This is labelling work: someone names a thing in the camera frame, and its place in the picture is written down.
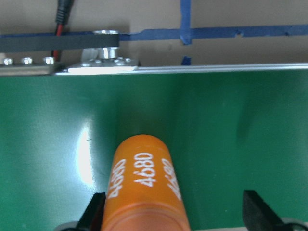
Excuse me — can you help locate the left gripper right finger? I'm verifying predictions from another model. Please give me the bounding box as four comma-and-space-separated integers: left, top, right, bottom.
242, 190, 284, 231

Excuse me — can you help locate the red black power cable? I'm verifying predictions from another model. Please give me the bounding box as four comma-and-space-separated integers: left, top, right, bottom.
51, 0, 74, 60

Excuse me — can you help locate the orange cylinder marked 4680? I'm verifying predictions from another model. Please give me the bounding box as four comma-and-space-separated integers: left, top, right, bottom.
101, 134, 191, 231

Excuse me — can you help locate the green conveyor belt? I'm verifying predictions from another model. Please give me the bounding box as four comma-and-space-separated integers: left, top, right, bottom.
0, 54, 308, 231

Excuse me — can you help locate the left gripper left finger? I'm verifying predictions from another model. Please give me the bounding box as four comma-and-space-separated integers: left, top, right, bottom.
76, 192, 106, 231

